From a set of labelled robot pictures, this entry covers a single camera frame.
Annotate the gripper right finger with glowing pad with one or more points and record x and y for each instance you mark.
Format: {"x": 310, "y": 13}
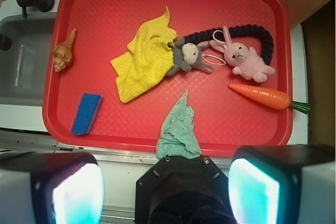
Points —
{"x": 283, "y": 184}

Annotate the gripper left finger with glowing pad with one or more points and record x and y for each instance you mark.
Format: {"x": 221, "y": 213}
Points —
{"x": 51, "y": 188}

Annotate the green cloth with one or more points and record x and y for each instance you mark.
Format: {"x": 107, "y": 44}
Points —
{"x": 177, "y": 137}

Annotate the yellow cloth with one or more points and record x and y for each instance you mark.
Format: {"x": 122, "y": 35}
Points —
{"x": 148, "y": 59}

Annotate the orange plastic carrot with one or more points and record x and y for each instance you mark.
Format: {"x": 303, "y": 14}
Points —
{"x": 269, "y": 97}

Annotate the blue sponge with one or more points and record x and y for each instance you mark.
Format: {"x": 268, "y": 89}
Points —
{"x": 86, "y": 113}

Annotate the grey sink basin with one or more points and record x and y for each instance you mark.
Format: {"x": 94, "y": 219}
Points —
{"x": 24, "y": 64}

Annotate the pink plush bunny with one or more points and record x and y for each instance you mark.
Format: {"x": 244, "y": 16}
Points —
{"x": 244, "y": 60}

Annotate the brown conch shell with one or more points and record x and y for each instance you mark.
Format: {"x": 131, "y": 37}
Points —
{"x": 62, "y": 53}

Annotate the red plastic tray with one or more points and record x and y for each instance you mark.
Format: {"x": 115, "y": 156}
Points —
{"x": 223, "y": 119}

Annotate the grey plush bunny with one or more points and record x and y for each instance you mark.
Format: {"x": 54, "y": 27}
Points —
{"x": 188, "y": 56}

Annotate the dark purple rope toy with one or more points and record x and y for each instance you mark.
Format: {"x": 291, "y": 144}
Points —
{"x": 263, "y": 35}

